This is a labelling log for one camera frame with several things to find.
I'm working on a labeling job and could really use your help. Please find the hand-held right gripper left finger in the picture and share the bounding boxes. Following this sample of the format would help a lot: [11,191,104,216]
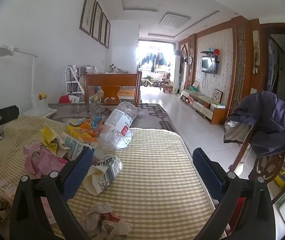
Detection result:
[10,147,95,240]

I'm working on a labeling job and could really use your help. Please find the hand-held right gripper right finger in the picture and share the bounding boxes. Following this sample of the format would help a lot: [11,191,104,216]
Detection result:
[192,147,276,240]

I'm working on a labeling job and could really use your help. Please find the grey patterned carton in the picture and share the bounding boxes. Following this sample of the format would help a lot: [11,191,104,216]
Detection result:
[83,154,123,196]

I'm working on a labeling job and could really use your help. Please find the white blue milk carton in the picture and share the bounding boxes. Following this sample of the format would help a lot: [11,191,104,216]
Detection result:
[60,131,95,162]

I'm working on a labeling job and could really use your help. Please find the pink snack bag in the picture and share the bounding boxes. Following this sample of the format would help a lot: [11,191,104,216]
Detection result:
[24,142,69,178]

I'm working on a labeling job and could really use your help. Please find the yellow printed wrapper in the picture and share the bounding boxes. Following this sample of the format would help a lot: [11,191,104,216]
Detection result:
[40,126,58,153]

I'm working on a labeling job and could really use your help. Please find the printed paper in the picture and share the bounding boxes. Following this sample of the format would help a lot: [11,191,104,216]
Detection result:
[84,202,133,240]

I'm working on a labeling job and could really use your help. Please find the clear plastic bottle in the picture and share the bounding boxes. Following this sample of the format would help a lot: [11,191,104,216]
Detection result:
[100,102,139,151]

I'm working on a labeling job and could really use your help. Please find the white printed packet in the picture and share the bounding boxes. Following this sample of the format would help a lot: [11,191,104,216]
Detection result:
[0,179,18,201]

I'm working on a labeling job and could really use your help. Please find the white pen holder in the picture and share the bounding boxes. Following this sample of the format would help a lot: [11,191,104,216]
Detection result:
[36,97,50,111]

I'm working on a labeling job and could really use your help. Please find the yellow checked tablecloth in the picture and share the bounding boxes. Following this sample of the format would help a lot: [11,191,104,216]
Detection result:
[0,116,216,240]

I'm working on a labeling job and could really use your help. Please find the carved wooden chair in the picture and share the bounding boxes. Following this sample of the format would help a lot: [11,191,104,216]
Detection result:
[229,126,285,202]

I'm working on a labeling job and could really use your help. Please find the wooden television cabinet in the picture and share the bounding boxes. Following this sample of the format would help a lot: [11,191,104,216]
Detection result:
[181,89,225,125]

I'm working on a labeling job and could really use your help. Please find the framed star picture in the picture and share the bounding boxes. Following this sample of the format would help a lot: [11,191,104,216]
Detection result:
[212,89,223,104]

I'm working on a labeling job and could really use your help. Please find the purple jacket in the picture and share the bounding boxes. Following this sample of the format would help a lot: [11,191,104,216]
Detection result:
[224,91,285,158]

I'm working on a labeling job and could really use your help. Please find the white book rack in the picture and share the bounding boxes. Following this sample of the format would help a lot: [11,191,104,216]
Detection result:
[65,65,86,101]

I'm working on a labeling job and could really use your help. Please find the wooden dining chair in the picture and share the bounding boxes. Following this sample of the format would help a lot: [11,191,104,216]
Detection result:
[84,71,142,105]

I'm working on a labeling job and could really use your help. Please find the white standing air conditioner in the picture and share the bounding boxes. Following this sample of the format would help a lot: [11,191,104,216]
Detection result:
[174,54,182,93]

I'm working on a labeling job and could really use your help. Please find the white balance bike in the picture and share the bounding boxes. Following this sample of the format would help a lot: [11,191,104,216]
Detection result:
[142,77,158,88]

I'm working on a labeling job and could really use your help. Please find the hanging clothes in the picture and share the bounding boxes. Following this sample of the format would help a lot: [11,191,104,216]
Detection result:
[139,51,167,72]

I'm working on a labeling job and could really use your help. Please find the square ceiling light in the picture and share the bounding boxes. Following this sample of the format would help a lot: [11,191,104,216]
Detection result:
[159,12,191,28]

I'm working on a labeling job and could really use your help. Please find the wall television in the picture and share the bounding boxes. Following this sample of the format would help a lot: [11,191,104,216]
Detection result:
[201,56,218,74]

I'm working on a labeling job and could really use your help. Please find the wall shelf with bowls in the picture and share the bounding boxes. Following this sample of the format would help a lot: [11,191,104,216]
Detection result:
[199,47,220,56]

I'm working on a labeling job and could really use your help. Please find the wall scroll painting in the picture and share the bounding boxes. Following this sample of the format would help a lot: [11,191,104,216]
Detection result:
[252,30,261,74]

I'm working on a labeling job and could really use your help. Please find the large framed wall picture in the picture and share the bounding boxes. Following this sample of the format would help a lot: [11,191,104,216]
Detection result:
[80,0,97,36]

